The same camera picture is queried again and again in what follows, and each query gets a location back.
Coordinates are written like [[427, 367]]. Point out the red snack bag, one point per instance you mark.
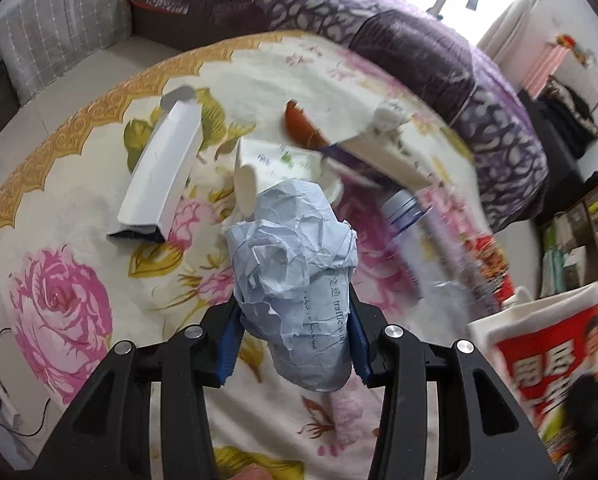
[[546, 351]]

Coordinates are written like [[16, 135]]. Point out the white floral paper cup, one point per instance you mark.
[[260, 165]]

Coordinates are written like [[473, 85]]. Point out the wooden bookshelf with books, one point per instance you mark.
[[570, 247]]

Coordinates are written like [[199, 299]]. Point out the clear plastic water bottle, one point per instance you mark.
[[442, 307]]

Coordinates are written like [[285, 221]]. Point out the black low bench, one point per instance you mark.
[[566, 128]]

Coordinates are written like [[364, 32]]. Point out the orange-brown snack wrapper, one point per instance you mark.
[[301, 130]]

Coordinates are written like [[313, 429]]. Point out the grey checked cushion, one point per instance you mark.
[[40, 40]]

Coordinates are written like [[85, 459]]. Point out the blue and white medicine box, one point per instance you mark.
[[377, 163]]

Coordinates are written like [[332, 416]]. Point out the crumpled white tissue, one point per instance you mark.
[[389, 115]]

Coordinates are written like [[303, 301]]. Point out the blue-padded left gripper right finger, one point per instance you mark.
[[358, 344]]

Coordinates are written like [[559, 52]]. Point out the purple patterned bed quilt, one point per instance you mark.
[[458, 81]]

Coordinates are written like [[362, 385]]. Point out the long white cardboard box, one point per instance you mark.
[[158, 180]]

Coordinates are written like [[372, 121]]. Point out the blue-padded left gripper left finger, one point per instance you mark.
[[229, 344]]

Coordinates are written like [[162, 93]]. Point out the light blue paper ball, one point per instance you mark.
[[292, 264]]

